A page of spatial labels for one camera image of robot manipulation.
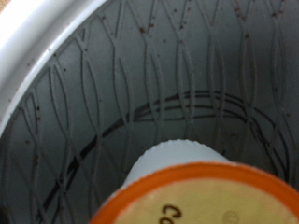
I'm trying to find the orange rimmed coffee pod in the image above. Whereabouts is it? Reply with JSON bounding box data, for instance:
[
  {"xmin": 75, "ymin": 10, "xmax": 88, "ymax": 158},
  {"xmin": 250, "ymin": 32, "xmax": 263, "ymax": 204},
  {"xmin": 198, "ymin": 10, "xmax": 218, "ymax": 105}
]
[{"xmin": 88, "ymin": 138, "xmax": 299, "ymax": 224}]

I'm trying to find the white two-tier turntable stand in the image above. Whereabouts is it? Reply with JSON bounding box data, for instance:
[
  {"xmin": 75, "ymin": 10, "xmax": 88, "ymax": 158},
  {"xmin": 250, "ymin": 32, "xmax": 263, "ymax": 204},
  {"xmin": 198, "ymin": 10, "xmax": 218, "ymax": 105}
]
[{"xmin": 0, "ymin": 0, "xmax": 299, "ymax": 224}]

